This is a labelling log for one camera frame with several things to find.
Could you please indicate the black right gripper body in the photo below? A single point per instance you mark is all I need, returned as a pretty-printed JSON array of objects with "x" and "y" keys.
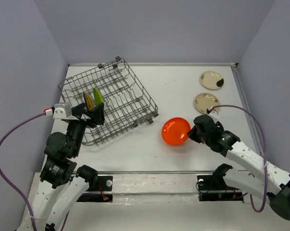
[{"x": 207, "y": 141}]

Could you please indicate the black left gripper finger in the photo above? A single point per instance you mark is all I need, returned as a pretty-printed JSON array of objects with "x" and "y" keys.
[
  {"x": 79, "y": 110},
  {"x": 97, "y": 114}
]

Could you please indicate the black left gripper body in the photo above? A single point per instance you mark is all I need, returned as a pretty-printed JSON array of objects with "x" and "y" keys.
[{"x": 77, "y": 127}]

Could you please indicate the lime green plate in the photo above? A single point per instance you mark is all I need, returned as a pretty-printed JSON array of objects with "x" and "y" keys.
[{"x": 97, "y": 96}]

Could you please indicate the yellow patterned plate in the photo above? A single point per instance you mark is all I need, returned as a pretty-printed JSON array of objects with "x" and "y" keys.
[{"x": 88, "y": 101}]

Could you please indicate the orange plate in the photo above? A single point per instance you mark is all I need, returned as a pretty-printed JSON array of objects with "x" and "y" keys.
[{"x": 175, "y": 131}]

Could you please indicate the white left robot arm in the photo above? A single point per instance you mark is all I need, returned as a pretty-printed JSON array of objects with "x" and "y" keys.
[{"x": 61, "y": 181}]

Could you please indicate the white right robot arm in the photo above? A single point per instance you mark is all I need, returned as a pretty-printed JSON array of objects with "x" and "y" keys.
[{"x": 262, "y": 179}]

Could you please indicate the cream floral plate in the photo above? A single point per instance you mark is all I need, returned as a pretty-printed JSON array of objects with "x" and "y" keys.
[{"x": 204, "y": 101}]

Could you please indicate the cream plate with black spot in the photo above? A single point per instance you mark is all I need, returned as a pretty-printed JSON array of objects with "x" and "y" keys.
[{"x": 212, "y": 80}]

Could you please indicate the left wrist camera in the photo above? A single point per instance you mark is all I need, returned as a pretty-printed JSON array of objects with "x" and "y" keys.
[{"x": 61, "y": 110}]

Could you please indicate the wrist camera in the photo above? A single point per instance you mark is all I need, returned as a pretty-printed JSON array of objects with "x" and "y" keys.
[
  {"x": 212, "y": 112},
  {"x": 61, "y": 110}
]

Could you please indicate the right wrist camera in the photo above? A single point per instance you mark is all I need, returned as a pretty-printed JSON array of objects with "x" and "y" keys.
[{"x": 212, "y": 112}]

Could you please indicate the grey wire dish rack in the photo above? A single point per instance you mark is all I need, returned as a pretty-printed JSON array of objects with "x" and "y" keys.
[{"x": 127, "y": 104}]

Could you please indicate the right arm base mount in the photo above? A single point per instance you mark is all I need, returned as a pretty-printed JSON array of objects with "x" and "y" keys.
[{"x": 212, "y": 188}]

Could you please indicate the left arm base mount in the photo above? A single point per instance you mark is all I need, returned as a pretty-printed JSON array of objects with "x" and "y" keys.
[{"x": 101, "y": 192}]

